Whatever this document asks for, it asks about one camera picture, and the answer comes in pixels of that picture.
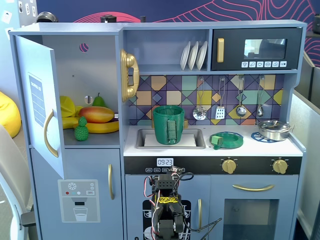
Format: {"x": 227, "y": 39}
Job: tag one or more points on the yellow-taped gripper finger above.
{"x": 173, "y": 200}
{"x": 161, "y": 200}

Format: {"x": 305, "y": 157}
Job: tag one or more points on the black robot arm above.
{"x": 166, "y": 228}

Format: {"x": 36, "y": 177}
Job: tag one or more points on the green printed cup recipient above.
{"x": 162, "y": 125}

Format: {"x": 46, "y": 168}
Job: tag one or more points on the green toy pineapple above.
{"x": 81, "y": 132}

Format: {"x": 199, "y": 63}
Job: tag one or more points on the blue shopping list cabinet door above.
{"x": 37, "y": 62}

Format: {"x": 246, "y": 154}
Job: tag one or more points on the small electronics board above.
{"x": 176, "y": 170}

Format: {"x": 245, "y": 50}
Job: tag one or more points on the blue wooden toy kitchen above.
{"x": 165, "y": 151}

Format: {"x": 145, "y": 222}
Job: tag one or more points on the grey toy sink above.
{"x": 200, "y": 140}

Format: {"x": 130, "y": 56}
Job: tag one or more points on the gold toy faucet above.
{"x": 186, "y": 123}

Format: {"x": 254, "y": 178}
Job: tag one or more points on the gold stove knob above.
{"x": 228, "y": 166}
{"x": 280, "y": 166}

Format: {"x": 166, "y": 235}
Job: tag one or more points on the green printed round lid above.
{"x": 232, "y": 143}

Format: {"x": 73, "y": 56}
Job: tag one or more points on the metal toy skimmer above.
{"x": 200, "y": 113}

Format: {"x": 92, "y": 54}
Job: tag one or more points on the long yellow toy banana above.
{"x": 102, "y": 128}

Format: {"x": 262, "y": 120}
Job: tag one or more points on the metal toy slotted spatula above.
{"x": 220, "y": 113}

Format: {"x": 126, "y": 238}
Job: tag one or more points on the red yellow toy mango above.
{"x": 97, "y": 114}

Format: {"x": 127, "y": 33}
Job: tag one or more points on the blue round trivet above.
{"x": 255, "y": 137}

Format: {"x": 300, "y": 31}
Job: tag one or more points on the metal toy ladle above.
{"x": 241, "y": 111}

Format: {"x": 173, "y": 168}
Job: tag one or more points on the green toy pear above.
{"x": 98, "y": 102}

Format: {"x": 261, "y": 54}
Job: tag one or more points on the steel toy pot with lid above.
{"x": 272, "y": 132}

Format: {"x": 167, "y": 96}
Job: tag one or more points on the metal toy spoon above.
{"x": 260, "y": 111}

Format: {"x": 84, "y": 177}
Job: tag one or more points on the yellow toy starfruit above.
{"x": 67, "y": 105}

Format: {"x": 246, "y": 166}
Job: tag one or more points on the gold toy telephone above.
{"x": 131, "y": 62}

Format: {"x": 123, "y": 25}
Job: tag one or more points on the white toy plate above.
{"x": 193, "y": 57}
{"x": 184, "y": 58}
{"x": 202, "y": 56}

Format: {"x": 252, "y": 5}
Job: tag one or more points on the grey office chair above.
{"x": 10, "y": 162}

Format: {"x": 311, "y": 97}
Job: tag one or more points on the black toy microwave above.
{"x": 232, "y": 33}

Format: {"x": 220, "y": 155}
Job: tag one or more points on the small black cylinder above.
{"x": 143, "y": 19}

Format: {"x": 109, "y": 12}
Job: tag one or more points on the yellow beanbag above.
{"x": 7, "y": 112}

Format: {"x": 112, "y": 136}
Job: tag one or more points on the black round cap object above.
{"x": 108, "y": 19}

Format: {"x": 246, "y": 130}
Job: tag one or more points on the black round helmet-like object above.
{"x": 47, "y": 17}

